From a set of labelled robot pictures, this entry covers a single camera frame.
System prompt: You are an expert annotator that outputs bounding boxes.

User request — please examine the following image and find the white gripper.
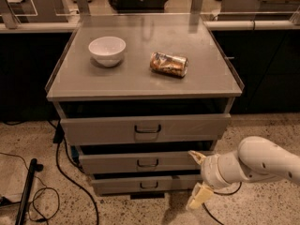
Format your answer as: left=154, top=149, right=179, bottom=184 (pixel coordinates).
left=186, top=150, right=239, bottom=210

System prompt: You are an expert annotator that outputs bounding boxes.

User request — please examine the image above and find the grey drawer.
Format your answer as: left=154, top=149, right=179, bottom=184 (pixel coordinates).
left=61, top=113, right=231, bottom=145
left=79, top=151, right=200, bottom=174
left=92, top=174, right=202, bottom=195

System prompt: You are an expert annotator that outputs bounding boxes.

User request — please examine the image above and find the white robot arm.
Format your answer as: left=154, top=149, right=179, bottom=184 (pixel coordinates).
left=187, top=136, right=300, bottom=209

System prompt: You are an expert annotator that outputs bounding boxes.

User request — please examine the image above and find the grey bottom drawer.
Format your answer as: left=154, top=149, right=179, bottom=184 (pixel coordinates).
left=92, top=174, right=202, bottom=195

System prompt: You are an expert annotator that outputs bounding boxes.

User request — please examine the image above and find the grey top drawer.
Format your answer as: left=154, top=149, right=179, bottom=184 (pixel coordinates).
left=61, top=113, right=231, bottom=145

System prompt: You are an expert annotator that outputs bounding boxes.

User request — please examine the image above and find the grey drawer cabinet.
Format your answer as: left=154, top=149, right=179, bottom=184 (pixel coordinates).
left=47, top=13, right=243, bottom=184

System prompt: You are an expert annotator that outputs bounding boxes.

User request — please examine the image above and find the crushed gold drink can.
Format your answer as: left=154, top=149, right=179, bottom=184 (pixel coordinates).
left=150, top=52, right=188, bottom=78

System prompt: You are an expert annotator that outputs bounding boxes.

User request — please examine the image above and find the white ceramic bowl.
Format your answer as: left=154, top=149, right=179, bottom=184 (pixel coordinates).
left=88, top=37, right=127, bottom=68

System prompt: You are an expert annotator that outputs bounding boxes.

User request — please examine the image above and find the black pole on floor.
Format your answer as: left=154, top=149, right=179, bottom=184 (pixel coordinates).
left=15, top=158, right=40, bottom=225

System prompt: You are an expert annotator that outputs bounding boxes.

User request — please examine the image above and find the grey background table right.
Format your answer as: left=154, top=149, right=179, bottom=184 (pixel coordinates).
left=217, top=0, right=300, bottom=21

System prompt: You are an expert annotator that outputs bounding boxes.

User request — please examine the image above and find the grey background table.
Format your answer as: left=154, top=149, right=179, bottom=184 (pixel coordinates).
left=7, top=0, right=68, bottom=23
left=217, top=0, right=300, bottom=21

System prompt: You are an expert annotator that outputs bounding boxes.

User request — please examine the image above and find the grey background table left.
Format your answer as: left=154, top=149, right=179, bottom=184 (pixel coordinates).
left=7, top=0, right=68, bottom=23

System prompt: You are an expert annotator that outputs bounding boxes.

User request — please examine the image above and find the black floor cable right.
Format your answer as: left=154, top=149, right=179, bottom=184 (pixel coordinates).
left=199, top=181, right=243, bottom=225

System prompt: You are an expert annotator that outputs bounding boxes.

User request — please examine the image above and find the thick black floor cable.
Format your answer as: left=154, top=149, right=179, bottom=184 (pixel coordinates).
left=47, top=120, right=100, bottom=225

